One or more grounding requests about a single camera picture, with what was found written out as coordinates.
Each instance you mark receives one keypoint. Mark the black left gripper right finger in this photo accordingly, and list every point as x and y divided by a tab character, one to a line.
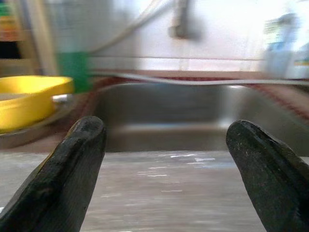
270	178

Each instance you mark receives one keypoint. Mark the round steel dish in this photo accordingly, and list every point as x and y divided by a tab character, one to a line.
24	139

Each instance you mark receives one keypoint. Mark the grey tube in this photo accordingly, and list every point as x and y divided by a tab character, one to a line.
193	81

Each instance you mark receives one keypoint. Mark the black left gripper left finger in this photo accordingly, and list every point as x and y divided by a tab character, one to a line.
60	174

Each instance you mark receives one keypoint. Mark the yellow plastic bowl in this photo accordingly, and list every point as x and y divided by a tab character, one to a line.
24	108

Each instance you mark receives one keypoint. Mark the clear bubble wrap sheet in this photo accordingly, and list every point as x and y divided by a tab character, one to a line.
169	193

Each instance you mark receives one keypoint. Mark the green dish soap bottle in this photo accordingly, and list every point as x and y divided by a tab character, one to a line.
72	70

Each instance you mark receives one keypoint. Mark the white water ionizer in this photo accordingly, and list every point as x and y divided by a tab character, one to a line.
36	36

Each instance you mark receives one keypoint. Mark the steel sink basin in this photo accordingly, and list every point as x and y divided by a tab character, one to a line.
169	113

